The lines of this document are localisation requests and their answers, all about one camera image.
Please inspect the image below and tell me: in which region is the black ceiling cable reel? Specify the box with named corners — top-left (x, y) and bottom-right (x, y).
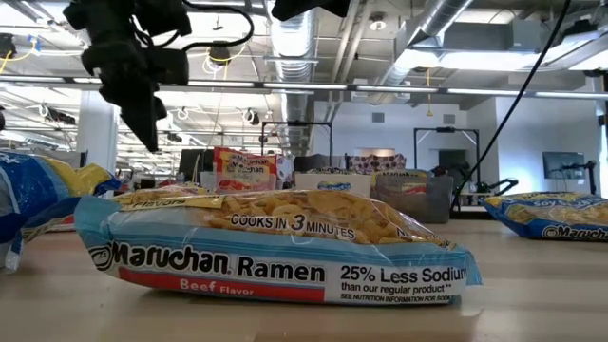
top-left (207, 40), bottom-right (233, 67)

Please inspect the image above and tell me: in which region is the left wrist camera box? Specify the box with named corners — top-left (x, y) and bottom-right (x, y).
top-left (150, 46), bottom-right (191, 87)

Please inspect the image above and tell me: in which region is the patterned fabric cushion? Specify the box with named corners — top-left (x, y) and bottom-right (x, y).
top-left (348, 152), bottom-right (409, 175)

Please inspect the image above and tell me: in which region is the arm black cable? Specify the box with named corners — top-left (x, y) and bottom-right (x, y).
top-left (448, 0), bottom-right (574, 213)
top-left (181, 0), bottom-right (256, 53)

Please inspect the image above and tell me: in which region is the black aluminium table frame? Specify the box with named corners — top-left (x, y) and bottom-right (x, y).
top-left (449, 203), bottom-right (496, 221)

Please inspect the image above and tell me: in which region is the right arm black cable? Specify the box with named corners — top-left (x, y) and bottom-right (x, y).
top-left (448, 0), bottom-right (574, 213)

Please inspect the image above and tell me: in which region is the wall mounted screen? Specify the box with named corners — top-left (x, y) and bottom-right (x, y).
top-left (542, 151), bottom-right (586, 181)

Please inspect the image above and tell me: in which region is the black computer monitor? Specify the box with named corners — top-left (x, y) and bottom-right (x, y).
top-left (178, 148), bottom-right (216, 182)

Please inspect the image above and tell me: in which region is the white floral cloth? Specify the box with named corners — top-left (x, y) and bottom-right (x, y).
top-left (276, 155), bottom-right (295, 190)

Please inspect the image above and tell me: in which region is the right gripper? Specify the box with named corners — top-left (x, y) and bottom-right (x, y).
top-left (271, 0), bottom-right (352, 22)

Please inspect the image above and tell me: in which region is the black background stand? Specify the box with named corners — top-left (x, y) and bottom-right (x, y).
top-left (561, 160), bottom-right (598, 196)

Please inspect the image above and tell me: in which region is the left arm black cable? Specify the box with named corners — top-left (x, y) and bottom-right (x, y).
top-left (181, 0), bottom-right (256, 53)

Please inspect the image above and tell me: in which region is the long light strip bar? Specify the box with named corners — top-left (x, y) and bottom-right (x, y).
top-left (0, 74), bottom-right (608, 101)

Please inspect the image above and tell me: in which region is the red Maruchan ramen packet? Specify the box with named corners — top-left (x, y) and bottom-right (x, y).
top-left (213, 145), bottom-right (280, 167)
top-left (216, 159), bottom-right (278, 194)
top-left (21, 211), bottom-right (78, 235)

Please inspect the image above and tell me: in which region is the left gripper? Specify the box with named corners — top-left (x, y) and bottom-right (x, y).
top-left (80, 40), bottom-right (168, 154)

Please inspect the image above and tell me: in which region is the dark grey plastic bin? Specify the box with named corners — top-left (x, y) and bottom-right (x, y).
top-left (370, 169), bottom-right (455, 225)

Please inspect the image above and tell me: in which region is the black metal frame stand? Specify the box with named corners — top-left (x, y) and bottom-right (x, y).
top-left (413, 126), bottom-right (481, 191)
top-left (260, 121), bottom-right (333, 167)

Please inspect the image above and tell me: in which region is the silver ventilation duct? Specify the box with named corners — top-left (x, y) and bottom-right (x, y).
top-left (379, 0), bottom-right (476, 86)
top-left (264, 0), bottom-right (318, 158)

